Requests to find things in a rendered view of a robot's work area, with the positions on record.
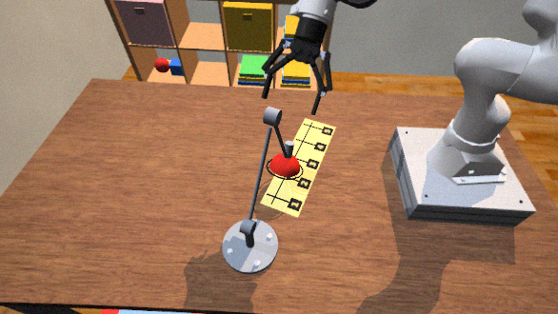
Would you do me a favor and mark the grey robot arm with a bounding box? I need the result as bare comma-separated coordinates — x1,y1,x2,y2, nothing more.
290,0,558,186

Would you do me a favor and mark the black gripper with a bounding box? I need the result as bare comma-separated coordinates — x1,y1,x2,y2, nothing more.
261,16,333,115

